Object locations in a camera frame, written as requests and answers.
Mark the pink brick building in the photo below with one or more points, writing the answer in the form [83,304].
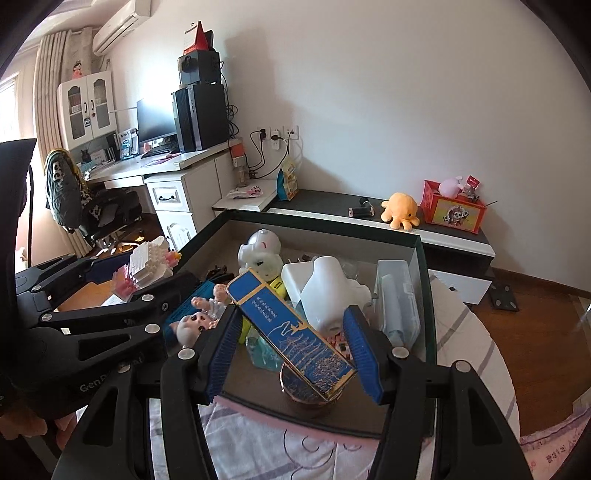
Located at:
[143,265]

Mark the teal bowl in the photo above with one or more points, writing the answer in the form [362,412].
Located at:
[263,353]

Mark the white desk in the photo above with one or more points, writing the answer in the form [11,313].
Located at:
[184,194]

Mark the low white side shelf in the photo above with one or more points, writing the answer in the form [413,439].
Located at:
[244,203]

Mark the clear plastic case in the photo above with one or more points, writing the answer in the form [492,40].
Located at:
[397,300]

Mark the pink round tin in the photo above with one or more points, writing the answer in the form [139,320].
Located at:
[295,392]

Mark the yellow highlighter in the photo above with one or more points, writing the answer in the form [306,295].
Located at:
[278,285]

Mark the pink packet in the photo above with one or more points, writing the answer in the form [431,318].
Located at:
[248,191]

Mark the black white media cabinet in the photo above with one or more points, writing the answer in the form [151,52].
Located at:
[332,205]

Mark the red paper bag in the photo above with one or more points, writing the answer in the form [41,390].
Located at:
[199,39]

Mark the striped white tablecloth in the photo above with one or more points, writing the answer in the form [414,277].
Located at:
[286,457]

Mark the pink storage box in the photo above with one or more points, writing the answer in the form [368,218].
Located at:
[323,235]

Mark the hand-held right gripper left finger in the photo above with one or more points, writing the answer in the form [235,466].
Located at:
[221,360]

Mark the pink plush toy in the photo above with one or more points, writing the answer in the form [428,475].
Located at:
[451,187]

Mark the black computer monitor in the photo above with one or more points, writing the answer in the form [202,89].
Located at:
[157,120]

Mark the blue and gold box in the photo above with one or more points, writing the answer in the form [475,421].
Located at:
[286,327]

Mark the white hutch cabinet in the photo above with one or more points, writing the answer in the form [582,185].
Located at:
[85,110]

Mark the person's left hand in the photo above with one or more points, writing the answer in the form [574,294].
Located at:
[23,422]

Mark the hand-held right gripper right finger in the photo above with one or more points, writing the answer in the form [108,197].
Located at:
[367,355]

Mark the black keyboard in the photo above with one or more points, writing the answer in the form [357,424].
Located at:
[159,151]

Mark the white animal figure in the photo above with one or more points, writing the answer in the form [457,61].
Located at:
[261,251]

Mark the blue yellow snack bag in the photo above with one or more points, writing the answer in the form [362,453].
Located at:
[287,182]

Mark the black office chair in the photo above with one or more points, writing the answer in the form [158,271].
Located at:
[111,212]

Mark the blue carton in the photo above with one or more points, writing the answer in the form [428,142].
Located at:
[128,144]

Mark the pink bedding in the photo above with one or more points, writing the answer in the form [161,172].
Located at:
[554,452]

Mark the red printed crate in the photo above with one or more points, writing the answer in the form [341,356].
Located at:
[455,214]

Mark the bottle with orange label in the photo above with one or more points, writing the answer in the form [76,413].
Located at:
[237,161]

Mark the pink doll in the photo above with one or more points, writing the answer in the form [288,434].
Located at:
[78,70]

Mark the white air conditioner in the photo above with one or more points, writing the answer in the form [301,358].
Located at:
[120,25]

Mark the yellow octopus plush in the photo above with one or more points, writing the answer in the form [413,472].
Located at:
[399,207]

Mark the pink pig figurine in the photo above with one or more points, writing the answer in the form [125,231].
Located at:
[191,323]

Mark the dark printed jacket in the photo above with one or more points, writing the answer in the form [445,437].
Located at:
[64,184]

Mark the black floor scale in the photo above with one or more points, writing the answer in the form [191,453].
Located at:
[504,296]

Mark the black handheld device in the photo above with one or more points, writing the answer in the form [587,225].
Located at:
[362,208]

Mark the black speaker box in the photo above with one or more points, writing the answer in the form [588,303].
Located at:
[201,67]

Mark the white wall socket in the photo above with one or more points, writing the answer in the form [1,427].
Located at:
[292,133]
[275,137]
[262,134]

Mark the black computer tower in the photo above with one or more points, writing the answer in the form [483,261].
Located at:
[203,117]

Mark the window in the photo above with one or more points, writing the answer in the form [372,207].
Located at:
[7,106]

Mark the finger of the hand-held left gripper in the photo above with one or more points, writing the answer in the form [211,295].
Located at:
[175,288]
[55,281]

